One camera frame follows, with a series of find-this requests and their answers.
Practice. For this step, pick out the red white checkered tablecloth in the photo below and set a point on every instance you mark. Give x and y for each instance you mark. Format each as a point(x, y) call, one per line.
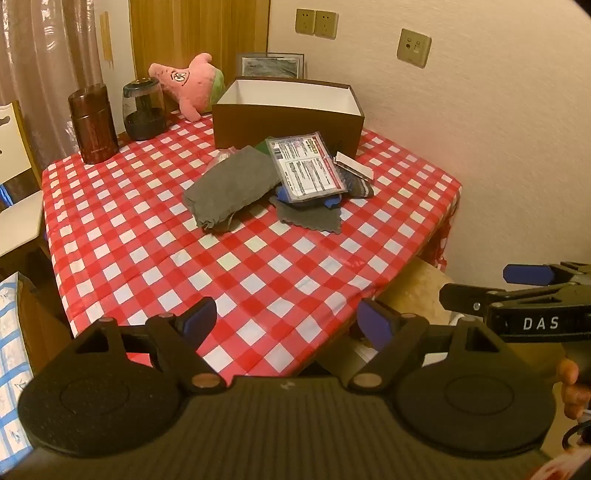
point(138, 230)

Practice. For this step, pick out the blue white patterned cloth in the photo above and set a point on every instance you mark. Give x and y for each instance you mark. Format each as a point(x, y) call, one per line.
point(11, 346)

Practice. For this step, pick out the striped knitted sock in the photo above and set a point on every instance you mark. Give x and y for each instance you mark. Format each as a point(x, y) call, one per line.
point(358, 184)

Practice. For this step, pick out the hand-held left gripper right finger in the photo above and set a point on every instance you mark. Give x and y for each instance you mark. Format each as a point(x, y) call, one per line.
point(376, 328)

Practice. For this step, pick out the pink star plush toy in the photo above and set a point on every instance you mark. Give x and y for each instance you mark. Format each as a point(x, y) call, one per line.
point(194, 87)

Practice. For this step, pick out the person's right hand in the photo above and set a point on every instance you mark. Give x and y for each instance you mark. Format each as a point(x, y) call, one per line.
point(575, 397)

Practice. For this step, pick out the clear plastic printed packet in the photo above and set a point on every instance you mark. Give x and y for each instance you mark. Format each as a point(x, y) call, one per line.
point(304, 166)

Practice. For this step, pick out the beige wall socket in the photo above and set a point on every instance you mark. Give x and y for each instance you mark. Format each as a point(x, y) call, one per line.
point(305, 21)
point(326, 24)

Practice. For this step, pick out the framed grey picture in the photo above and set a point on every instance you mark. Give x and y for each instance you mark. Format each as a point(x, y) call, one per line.
point(272, 64)

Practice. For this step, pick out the dark grey microfibre cloth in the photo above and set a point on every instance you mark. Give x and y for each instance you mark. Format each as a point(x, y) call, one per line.
point(309, 217)

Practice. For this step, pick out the wooden door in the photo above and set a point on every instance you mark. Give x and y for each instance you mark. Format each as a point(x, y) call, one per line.
point(184, 32)

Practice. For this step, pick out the beige wall outlet plate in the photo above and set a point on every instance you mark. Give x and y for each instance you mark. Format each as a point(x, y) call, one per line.
point(414, 48)

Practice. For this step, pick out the white wooden chair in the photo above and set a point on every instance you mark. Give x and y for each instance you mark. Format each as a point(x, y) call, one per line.
point(18, 221)

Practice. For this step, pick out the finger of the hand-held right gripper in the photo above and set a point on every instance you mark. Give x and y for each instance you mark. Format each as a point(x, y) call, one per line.
point(528, 274)
point(464, 297)

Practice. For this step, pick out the beige curtain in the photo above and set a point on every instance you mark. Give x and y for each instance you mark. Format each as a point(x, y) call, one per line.
point(41, 55)

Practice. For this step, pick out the dark glass jar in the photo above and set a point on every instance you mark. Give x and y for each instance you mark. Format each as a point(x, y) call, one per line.
point(143, 120)

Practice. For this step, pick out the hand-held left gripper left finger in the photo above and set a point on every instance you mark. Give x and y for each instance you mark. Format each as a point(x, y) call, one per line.
point(201, 319)

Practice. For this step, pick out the white knitted cloth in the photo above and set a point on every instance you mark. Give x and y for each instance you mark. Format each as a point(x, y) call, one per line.
point(219, 159)

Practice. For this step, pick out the brown cardboard box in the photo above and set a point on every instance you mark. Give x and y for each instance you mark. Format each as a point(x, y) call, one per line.
point(277, 124)

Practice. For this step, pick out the brown cylindrical canister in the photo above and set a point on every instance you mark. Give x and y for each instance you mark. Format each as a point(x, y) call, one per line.
point(92, 124)

